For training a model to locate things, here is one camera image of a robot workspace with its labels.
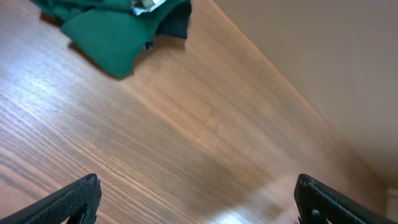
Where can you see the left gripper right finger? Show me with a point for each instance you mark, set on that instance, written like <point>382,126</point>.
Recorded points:
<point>319,203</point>

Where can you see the dark green folded garment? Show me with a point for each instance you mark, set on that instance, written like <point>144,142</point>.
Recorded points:
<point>112,33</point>

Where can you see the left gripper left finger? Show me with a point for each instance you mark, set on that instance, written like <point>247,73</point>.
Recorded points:
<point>76,203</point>

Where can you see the light patterned folded cloth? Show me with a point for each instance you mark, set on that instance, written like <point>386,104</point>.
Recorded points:
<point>144,6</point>

